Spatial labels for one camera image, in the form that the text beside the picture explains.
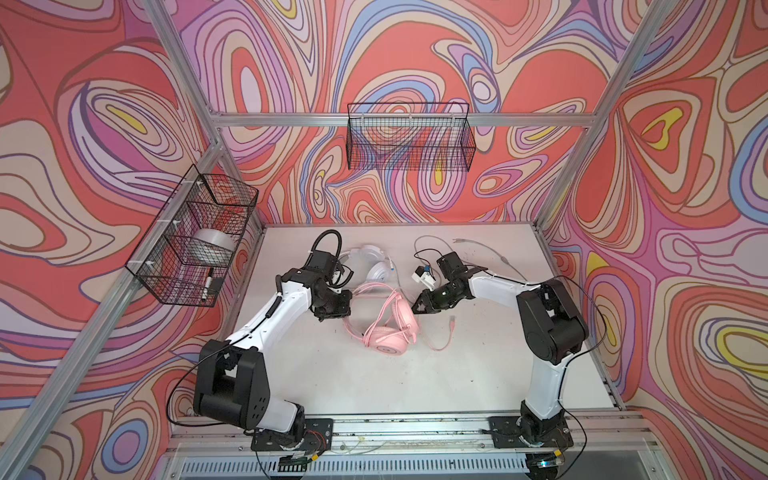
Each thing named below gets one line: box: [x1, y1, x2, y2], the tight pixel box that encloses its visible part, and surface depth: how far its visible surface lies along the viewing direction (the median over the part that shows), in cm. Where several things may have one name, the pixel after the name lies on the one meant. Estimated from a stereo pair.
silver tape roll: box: [189, 228, 236, 260], surface depth 73 cm
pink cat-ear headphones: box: [343, 282, 419, 357], surface depth 74 cm
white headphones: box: [338, 245, 393, 289], surface depth 104 cm
